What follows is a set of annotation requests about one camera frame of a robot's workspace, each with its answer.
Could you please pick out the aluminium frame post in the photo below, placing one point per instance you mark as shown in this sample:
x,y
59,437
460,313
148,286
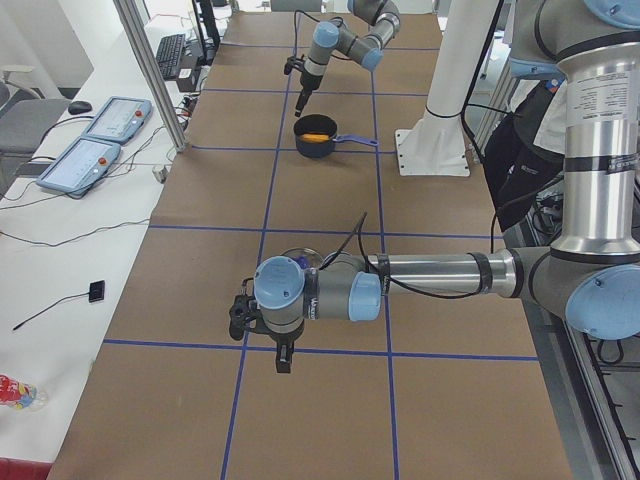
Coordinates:
x,y
134,28

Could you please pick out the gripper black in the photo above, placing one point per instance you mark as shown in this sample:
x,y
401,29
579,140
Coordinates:
x,y
284,337
307,82

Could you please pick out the glass pot lid purple knob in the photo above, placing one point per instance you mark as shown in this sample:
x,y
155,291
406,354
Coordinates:
x,y
305,257

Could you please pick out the yellow toy corn cob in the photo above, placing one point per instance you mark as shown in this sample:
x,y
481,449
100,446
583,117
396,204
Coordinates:
x,y
314,138

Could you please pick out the small black square device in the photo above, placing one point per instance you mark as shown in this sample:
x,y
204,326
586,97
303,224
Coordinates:
x,y
96,291

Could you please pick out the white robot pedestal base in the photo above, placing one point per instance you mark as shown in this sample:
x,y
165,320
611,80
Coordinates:
x,y
435,146

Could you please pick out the lower teach pendant tablet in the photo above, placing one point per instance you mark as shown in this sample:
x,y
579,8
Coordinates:
x,y
80,166

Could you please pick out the black computer keyboard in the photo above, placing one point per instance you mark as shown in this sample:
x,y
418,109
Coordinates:
x,y
169,55

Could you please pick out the teach pendant tablet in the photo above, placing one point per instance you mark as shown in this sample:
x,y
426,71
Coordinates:
x,y
80,166
119,120

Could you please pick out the upper teach pendant tablet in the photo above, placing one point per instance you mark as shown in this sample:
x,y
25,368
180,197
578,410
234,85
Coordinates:
x,y
119,120

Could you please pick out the person in white shirt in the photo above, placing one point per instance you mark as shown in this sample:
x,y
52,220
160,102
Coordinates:
x,y
527,148

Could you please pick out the black computer mouse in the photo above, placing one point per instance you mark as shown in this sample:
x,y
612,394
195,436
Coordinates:
x,y
79,107

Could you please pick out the red labelled plastic bottle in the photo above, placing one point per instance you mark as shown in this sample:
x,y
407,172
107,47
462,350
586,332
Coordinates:
x,y
21,396

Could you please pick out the dark blue saucepan purple handle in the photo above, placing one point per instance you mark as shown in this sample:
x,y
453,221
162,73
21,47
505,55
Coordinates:
x,y
318,123

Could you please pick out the grey office chair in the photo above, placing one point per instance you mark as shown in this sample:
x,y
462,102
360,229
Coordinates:
x,y
24,124

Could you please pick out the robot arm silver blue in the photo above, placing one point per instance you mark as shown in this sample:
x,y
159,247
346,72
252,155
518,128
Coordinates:
x,y
334,35
573,135

